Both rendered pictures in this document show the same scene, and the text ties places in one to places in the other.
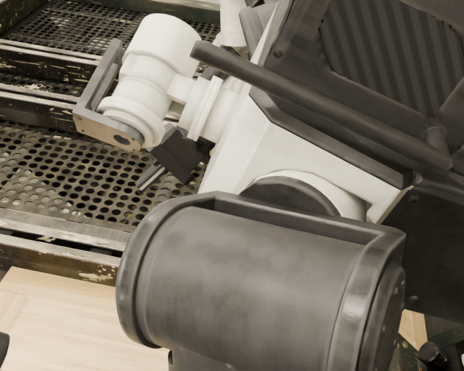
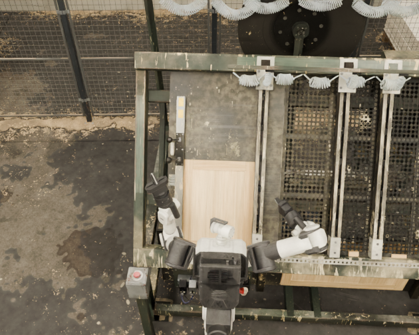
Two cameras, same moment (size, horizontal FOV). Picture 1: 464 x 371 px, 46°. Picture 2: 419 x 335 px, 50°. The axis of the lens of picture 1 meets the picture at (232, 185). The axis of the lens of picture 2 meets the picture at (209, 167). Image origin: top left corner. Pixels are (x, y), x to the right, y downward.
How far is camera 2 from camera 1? 2.19 m
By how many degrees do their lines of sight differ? 56
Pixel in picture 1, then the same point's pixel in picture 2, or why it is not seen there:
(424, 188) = (195, 274)
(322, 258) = (174, 260)
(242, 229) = (179, 251)
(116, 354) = (231, 199)
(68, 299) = (246, 182)
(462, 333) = (314, 300)
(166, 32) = (225, 234)
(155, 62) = (220, 232)
